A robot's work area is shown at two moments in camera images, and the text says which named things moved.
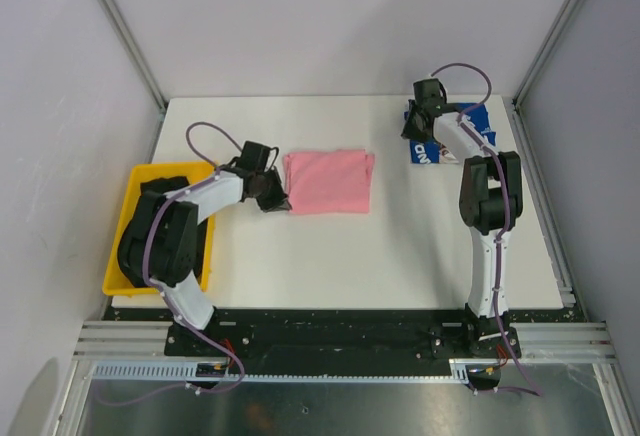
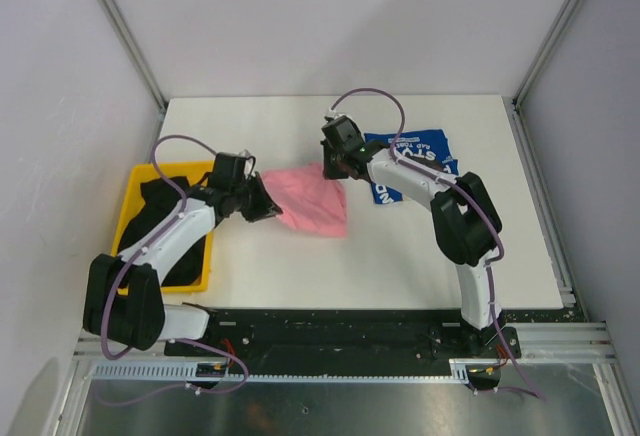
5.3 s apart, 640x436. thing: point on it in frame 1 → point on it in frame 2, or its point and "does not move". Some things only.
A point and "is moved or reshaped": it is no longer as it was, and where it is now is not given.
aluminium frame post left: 124,27 does not move
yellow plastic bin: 115,281 does not move
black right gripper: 409,131 → 330,171
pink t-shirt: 328,182 is moved or reshaped
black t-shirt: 132,246 does not move
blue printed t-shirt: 430,151 → 430,146
